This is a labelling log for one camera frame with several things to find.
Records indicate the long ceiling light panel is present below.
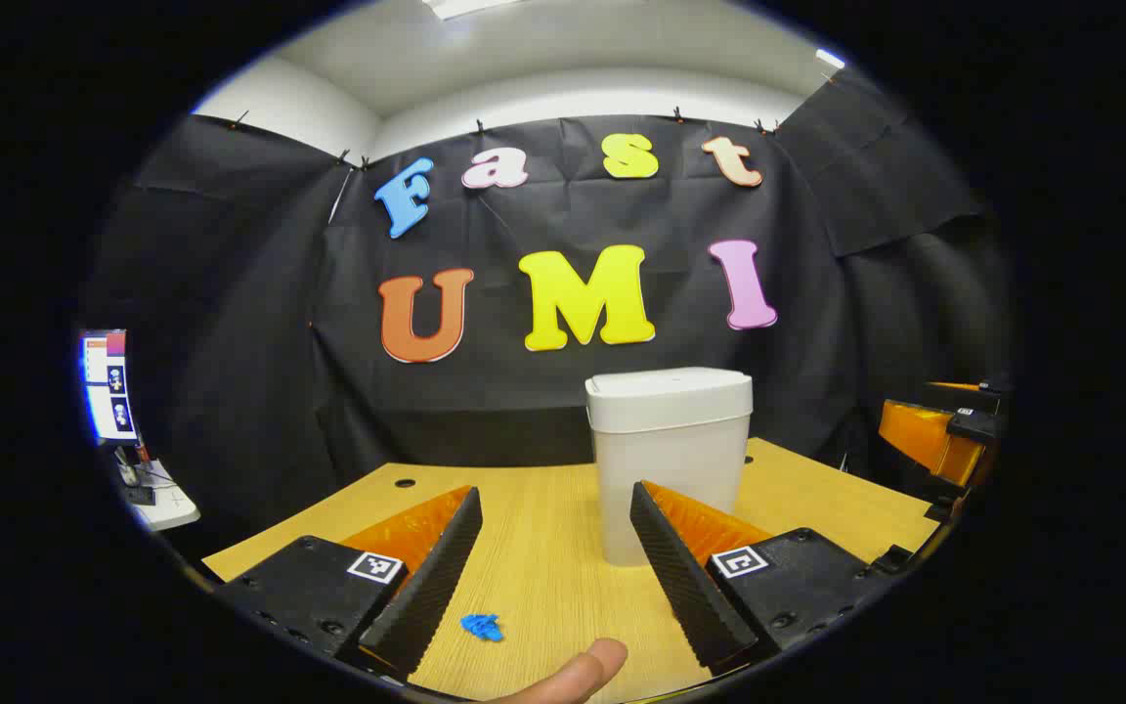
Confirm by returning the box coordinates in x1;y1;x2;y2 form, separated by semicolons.
423;0;525;19

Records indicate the wooden desktop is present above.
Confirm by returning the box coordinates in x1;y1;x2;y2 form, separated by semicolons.
201;437;943;703

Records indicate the white desktop garbage bin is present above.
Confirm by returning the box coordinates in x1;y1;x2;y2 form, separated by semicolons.
585;368;755;568

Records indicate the computer monitor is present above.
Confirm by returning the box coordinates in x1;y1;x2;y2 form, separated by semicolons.
79;330;141;446

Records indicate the black backdrop cloth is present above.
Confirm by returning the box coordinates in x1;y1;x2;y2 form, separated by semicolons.
84;68;1014;549

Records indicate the white side table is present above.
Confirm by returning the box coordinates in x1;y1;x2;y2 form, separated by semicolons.
118;458;200;532

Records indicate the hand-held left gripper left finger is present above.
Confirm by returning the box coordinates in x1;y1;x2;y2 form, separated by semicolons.
214;486;484;682

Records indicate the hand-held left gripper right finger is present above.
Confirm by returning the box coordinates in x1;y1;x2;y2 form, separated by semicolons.
629;480;882;676

